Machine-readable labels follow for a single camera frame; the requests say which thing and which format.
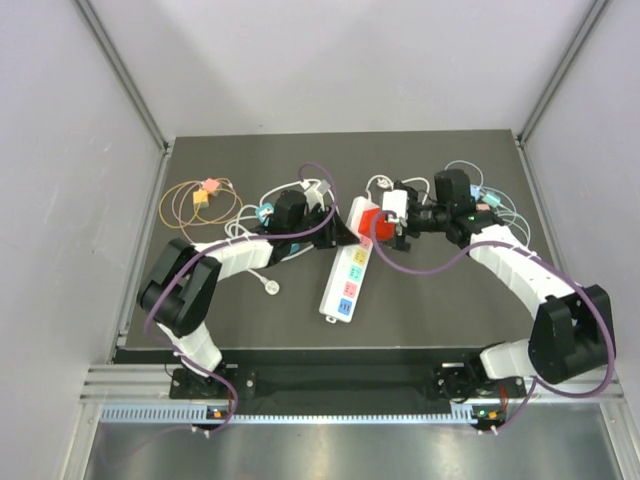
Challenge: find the yellow USB charger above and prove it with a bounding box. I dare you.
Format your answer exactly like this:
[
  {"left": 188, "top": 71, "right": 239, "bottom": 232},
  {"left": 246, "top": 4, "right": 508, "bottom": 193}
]
[{"left": 192, "top": 189, "right": 209, "bottom": 210}]

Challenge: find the teal power strip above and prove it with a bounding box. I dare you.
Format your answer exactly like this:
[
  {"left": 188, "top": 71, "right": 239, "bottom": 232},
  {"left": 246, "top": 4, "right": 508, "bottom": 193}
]
[{"left": 255, "top": 202, "right": 301, "bottom": 258}]

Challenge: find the mint USB charger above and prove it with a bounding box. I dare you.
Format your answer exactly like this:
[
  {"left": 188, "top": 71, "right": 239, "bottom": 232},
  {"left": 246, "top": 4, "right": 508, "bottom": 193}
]
[{"left": 482, "top": 191, "right": 502, "bottom": 208}]

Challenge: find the aluminium frame rail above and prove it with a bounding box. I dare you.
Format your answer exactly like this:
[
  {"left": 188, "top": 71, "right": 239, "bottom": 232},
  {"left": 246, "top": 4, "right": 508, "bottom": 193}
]
[{"left": 80, "top": 364, "right": 624, "bottom": 403}]

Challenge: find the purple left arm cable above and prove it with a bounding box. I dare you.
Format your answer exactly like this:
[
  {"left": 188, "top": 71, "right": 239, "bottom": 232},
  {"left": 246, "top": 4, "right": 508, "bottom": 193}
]
[{"left": 143, "top": 162, "right": 337, "bottom": 436}]

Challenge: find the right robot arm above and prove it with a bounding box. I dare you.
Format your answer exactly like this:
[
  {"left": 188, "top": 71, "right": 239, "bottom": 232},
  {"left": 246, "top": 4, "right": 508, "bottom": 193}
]
[{"left": 382, "top": 169, "right": 616, "bottom": 396}]

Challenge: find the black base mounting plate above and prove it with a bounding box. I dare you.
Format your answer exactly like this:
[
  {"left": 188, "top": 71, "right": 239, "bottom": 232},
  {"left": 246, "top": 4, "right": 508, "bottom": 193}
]
[{"left": 170, "top": 364, "right": 525, "bottom": 402}]

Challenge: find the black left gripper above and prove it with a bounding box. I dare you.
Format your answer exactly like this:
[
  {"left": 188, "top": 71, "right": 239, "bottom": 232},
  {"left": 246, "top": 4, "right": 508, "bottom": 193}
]
[{"left": 289, "top": 204, "right": 359, "bottom": 249}]

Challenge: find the white power strip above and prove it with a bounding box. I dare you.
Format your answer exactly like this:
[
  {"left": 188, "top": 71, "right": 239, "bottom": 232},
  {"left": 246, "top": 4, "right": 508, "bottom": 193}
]
[{"left": 319, "top": 196, "right": 379, "bottom": 324}]

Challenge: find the perforated cable duct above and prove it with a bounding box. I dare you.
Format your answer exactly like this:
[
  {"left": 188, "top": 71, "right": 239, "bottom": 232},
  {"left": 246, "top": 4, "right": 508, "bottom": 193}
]
[{"left": 100, "top": 404, "right": 502, "bottom": 425}]

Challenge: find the pink USB charger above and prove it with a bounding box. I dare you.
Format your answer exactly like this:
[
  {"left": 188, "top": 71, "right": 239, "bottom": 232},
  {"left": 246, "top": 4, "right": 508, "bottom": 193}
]
[{"left": 201, "top": 178, "right": 221, "bottom": 196}]

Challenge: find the white power strip cord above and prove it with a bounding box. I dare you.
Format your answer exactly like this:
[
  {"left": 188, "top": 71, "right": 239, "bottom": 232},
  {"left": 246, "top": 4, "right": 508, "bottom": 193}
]
[{"left": 224, "top": 182, "right": 321, "bottom": 291}]

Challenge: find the mint USB cable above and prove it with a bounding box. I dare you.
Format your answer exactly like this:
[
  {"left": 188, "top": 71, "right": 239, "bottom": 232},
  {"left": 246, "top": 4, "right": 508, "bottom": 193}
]
[{"left": 492, "top": 192, "right": 532, "bottom": 251}]

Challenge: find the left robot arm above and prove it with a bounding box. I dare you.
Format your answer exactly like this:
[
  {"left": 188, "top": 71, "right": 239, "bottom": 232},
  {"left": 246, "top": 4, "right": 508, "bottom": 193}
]
[{"left": 137, "top": 190, "right": 359, "bottom": 397}]

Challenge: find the white wall plug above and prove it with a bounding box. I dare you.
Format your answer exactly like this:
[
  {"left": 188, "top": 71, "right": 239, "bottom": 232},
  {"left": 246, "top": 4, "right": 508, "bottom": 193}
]
[{"left": 264, "top": 280, "right": 280, "bottom": 296}]

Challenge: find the pink USB cable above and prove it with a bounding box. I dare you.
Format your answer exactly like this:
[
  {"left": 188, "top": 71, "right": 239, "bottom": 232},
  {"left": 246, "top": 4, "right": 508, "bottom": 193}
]
[{"left": 169, "top": 179, "right": 244, "bottom": 231}]

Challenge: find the yellow USB cable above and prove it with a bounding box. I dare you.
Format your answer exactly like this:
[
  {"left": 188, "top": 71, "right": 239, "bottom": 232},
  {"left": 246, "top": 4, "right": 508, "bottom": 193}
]
[{"left": 158, "top": 180, "right": 236, "bottom": 231}]

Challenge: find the red cube adapter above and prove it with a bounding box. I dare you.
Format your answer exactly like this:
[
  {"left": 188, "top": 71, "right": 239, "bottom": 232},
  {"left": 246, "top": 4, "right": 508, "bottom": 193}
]
[{"left": 357, "top": 207, "right": 395, "bottom": 242}]

